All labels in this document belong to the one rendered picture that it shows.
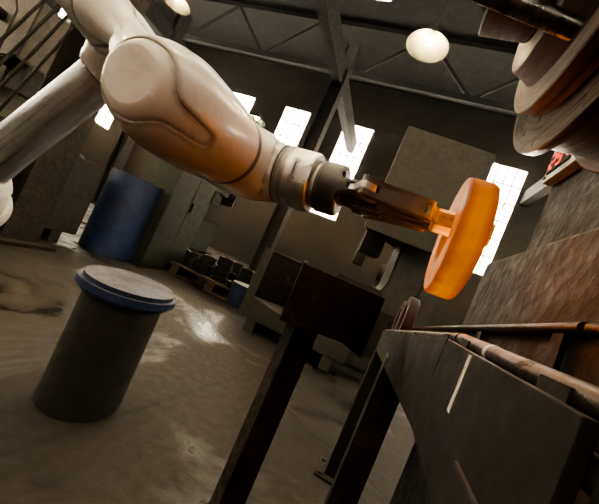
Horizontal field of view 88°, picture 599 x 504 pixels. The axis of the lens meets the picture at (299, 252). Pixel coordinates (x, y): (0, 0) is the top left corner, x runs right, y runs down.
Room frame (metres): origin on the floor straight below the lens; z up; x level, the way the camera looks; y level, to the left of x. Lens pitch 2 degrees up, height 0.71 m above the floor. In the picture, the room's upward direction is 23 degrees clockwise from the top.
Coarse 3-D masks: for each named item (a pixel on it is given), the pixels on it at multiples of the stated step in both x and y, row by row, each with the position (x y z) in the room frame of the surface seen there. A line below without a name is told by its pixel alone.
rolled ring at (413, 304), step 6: (408, 300) 1.07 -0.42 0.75; (414, 300) 1.01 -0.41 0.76; (408, 306) 0.99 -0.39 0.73; (414, 306) 0.99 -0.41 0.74; (402, 312) 1.11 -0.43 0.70; (408, 312) 0.98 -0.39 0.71; (414, 312) 0.98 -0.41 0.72; (402, 318) 1.11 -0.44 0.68; (408, 318) 0.97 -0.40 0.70; (414, 318) 0.97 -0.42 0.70; (402, 324) 0.97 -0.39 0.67; (408, 324) 0.97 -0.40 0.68
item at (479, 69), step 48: (192, 0) 10.09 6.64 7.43; (240, 0) 9.42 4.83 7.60; (288, 0) 8.64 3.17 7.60; (432, 0) 6.91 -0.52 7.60; (240, 48) 9.23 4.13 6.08; (288, 48) 10.66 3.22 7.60; (384, 48) 8.86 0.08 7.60; (480, 48) 7.39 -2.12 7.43; (432, 96) 9.96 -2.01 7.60; (480, 96) 7.28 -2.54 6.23
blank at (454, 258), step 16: (464, 192) 0.37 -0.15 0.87; (480, 192) 0.34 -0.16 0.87; (496, 192) 0.34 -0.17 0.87; (464, 208) 0.33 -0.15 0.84; (480, 208) 0.33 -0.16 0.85; (496, 208) 0.32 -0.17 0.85; (464, 224) 0.33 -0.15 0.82; (480, 224) 0.32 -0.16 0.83; (448, 240) 0.35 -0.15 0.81; (464, 240) 0.33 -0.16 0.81; (480, 240) 0.32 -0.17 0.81; (432, 256) 0.45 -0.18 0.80; (448, 256) 0.34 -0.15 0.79; (464, 256) 0.33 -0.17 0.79; (480, 256) 0.32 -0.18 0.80; (432, 272) 0.39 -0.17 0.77; (448, 272) 0.34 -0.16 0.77; (464, 272) 0.33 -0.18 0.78; (432, 288) 0.37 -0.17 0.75; (448, 288) 0.36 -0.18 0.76
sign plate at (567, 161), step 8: (560, 152) 0.57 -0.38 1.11; (552, 160) 0.60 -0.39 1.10; (560, 160) 0.56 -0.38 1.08; (568, 160) 0.53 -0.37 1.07; (552, 168) 0.58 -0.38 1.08; (560, 168) 0.55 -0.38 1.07; (568, 168) 0.53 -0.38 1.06; (576, 168) 0.53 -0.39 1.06; (544, 176) 0.61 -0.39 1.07; (552, 176) 0.58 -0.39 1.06; (560, 176) 0.56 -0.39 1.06; (544, 184) 0.61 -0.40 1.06; (552, 184) 0.60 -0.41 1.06
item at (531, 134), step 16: (592, 80) 0.20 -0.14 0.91; (576, 96) 0.22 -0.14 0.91; (592, 96) 0.19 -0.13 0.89; (560, 112) 0.24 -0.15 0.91; (576, 112) 0.21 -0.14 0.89; (592, 112) 0.19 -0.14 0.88; (528, 128) 0.32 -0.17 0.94; (544, 128) 0.26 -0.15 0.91; (560, 128) 0.23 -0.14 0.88; (576, 128) 0.21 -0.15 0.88; (592, 128) 0.22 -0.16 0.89; (528, 144) 0.29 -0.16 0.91; (544, 144) 0.25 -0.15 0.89; (560, 144) 0.24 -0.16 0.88; (576, 144) 0.25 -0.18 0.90; (592, 144) 0.24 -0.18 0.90
